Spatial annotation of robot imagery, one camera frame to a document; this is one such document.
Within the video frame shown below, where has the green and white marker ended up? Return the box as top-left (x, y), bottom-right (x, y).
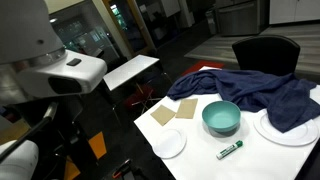
top-left (216, 140), bottom-right (243, 160)

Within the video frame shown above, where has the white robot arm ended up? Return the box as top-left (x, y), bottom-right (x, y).
top-left (0, 0), bottom-right (107, 180)

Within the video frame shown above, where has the teal plastic bowl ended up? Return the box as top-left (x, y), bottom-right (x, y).
top-left (202, 101), bottom-right (241, 133)

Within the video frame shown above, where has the tan cardboard square left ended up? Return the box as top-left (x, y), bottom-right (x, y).
top-left (151, 105), bottom-right (175, 126)

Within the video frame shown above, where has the tan cardboard square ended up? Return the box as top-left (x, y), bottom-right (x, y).
top-left (176, 99), bottom-right (198, 119)
top-left (151, 105), bottom-right (175, 126)

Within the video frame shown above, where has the tan cardboard square right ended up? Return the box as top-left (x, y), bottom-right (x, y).
top-left (176, 99), bottom-right (198, 119)

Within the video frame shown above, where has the small white side table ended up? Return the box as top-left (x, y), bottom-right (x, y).
top-left (103, 55), bottom-right (159, 91)

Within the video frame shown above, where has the small white plate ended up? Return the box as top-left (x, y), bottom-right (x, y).
top-left (152, 129), bottom-right (187, 159)

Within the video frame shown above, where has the stainless steel appliance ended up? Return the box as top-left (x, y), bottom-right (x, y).
top-left (216, 0), bottom-right (258, 36)

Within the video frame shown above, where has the black chair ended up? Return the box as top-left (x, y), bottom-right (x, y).
top-left (232, 35), bottom-right (301, 76)

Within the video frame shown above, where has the dark blue towel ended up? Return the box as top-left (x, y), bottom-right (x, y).
top-left (167, 69), bottom-right (320, 133)

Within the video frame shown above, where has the large white plate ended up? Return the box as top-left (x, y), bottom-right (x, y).
top-left (253, 112), bottom-right (319, 147)

